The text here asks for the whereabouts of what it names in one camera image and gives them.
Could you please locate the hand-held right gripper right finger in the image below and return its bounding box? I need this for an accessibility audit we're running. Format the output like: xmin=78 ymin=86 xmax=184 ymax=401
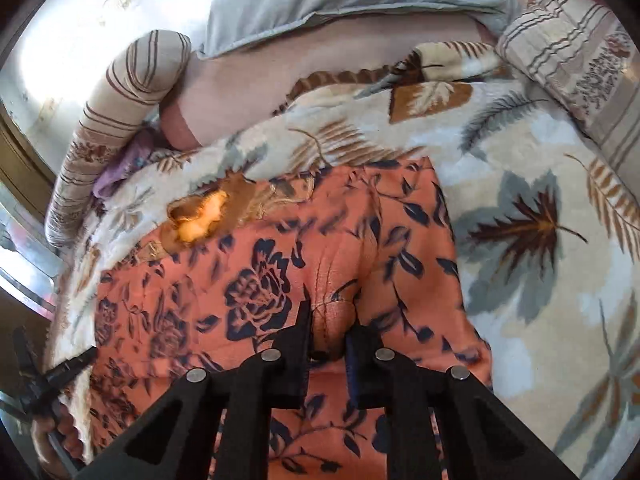
xmin=346 ymin=332 xmax=571 ymax=480

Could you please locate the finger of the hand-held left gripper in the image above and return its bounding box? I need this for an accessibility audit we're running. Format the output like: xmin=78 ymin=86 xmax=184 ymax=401
xmin=12 ymin=327 xmax=41 ymax=401
xmin=40 ymin=347 xmax=99 ymax=386

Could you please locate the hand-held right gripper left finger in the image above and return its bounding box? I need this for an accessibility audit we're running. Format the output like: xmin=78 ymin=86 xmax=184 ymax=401
xmin=75 ymin=300 xmax=312 ymax=480

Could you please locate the orange floral garment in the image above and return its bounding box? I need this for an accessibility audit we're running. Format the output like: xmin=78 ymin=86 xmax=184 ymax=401
xmin=87 ymin=157 xmax=496 ymax=480

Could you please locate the person's left hand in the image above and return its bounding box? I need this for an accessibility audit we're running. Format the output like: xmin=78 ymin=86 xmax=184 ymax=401
xmin=32 ymin=402 xmax=92 ymax=472

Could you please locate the patterned glass window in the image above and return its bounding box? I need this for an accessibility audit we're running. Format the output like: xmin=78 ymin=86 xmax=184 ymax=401
xmin=0 ymin=105 xmax=68 ymax=316

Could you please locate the leaf printed blanket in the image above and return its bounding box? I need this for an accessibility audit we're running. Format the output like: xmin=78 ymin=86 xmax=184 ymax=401
xmin=42 ymin=42 xmax=640 ymax=480

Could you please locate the purple cloth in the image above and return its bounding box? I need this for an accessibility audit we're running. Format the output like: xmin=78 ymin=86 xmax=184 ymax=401
xmin=95 ymin=127 xmax=166 ymax=198

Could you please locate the striped beige pillow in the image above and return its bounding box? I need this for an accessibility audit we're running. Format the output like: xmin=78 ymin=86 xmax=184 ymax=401
xmin=495 ymin=0 xmax=640 ymax=186
xmin=45 ymin=30 xmax=193 ymax=246

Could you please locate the pink bedsheet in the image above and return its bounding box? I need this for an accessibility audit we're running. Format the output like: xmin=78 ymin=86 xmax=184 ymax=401
xmin=160 ymin=10 xmax=501 ymax=151

